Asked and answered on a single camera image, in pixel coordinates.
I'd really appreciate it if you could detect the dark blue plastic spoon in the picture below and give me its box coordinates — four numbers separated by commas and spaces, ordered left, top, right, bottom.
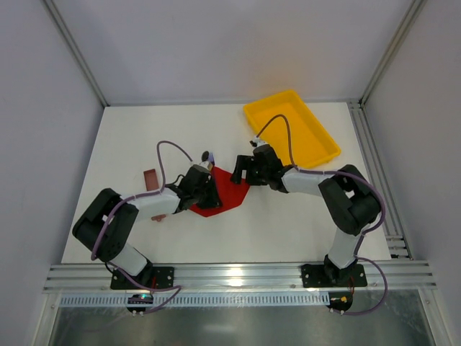
201, 151, 212, 162

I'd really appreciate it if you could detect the purple plastic fork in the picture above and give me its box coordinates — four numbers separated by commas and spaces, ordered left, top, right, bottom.
208, 152, 216, 167

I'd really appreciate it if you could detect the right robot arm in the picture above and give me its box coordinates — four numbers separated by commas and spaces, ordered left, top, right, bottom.
230, 143, 386, 285

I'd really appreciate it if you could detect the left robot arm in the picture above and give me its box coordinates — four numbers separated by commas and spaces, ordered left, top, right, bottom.
72, 161, 220, 277

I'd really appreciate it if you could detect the brown utensil tray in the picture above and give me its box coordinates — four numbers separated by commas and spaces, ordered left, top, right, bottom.
143, 168, 169, 222

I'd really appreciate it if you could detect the yellow plastic bin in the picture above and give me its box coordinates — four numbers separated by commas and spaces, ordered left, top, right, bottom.
243, 90, 341, 169

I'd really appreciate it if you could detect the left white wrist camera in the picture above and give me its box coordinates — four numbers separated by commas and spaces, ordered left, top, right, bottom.
198, 161, 214, 172

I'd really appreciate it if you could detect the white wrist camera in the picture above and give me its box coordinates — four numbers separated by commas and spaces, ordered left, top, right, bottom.
198, 161, 214, 172
250, 136, 267, 148

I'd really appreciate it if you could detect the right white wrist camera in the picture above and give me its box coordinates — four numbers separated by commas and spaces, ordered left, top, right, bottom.
250, 136, 267, 148

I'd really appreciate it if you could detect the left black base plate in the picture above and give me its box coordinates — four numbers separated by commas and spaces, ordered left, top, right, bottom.
110, 264, 175, 290

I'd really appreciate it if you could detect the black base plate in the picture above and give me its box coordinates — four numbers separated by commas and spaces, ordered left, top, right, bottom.
110, 264, 175, 290
300, 262, 367, 288

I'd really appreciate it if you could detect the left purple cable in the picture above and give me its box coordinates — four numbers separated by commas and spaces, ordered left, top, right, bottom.
90, 140, 194, 313

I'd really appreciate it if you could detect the purple cable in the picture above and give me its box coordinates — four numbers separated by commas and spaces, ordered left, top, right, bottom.
90, 140, 194, 313
256, 114, 390, 315

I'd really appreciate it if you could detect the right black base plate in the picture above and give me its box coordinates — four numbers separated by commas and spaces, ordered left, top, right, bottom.
300, 262, 367, 288

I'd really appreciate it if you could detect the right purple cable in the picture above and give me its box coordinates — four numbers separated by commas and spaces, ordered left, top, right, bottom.
256, 114, 390, 315

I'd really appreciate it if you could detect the slotted cable duct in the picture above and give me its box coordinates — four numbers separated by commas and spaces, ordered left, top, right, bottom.
58, 291, 330, 308

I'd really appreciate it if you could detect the right side aluminium rail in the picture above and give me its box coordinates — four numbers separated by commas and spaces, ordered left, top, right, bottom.
347, 100, 413, 260

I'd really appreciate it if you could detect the aluminium rail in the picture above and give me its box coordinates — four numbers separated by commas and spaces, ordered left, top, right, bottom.
347, 100, 413, 260
43, 259, 437, 293

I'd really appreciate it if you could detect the front aluminium rail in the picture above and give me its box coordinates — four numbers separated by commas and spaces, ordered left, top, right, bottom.
43, 259, 437, 293

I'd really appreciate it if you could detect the left frame post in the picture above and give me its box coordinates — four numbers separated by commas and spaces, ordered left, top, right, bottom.
42, 0, 109, 107

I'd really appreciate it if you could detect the frame post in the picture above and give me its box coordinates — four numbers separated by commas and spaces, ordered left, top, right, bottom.
359, 0, 427, 107
42, 0, 109, 107

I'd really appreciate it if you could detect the right frame post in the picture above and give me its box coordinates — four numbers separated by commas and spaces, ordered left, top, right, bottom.
359, 0, 427, 107

